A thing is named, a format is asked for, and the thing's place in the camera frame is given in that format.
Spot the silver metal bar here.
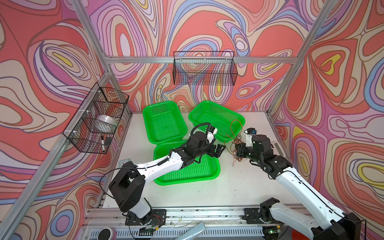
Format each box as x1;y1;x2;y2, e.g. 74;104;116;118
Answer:
176;223;206;240

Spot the green basket front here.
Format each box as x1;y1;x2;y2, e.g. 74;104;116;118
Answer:
154;140;221;186

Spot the black wire basket left wall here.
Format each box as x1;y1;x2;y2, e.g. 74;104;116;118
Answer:
63;83;129;154

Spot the black wire basket back wall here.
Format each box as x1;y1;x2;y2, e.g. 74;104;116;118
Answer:
173;50;238;86

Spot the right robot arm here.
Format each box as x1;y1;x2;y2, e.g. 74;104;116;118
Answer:
235;128;362;240

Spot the red bucket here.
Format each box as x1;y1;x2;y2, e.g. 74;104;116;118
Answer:
291;230;310;240

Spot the pink white calculator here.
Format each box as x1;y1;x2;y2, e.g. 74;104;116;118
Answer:
271;142;286;156

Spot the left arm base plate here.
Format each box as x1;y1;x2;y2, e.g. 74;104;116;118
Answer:
125;209;167;228

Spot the small white clock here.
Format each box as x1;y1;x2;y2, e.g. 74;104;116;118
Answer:
118;159;131;168

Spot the green basket back left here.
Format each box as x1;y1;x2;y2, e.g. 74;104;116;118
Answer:
143;101;188;145

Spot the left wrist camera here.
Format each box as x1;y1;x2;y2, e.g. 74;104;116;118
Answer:
206;126;218;143

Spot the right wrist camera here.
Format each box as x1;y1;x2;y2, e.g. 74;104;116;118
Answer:
244;128;257;147

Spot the cable bundle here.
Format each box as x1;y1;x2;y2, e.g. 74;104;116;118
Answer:
224;119;250;169

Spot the green basket back right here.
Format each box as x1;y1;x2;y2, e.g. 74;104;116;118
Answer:
188;101;246;143

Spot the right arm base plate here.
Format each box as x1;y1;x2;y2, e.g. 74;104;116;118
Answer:
242;208;284;226

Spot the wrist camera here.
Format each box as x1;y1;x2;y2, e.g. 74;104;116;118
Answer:
206;126;218;143
244;128;257;147

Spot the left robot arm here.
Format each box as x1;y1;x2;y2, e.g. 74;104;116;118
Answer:
109;132;225;219

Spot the black wire basket wall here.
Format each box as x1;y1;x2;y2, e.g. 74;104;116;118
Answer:
173;50;238;86
63;83;129;154

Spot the green basket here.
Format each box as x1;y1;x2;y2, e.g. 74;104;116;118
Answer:
154;140;221;186
188;101;246;143
143;101;188;145

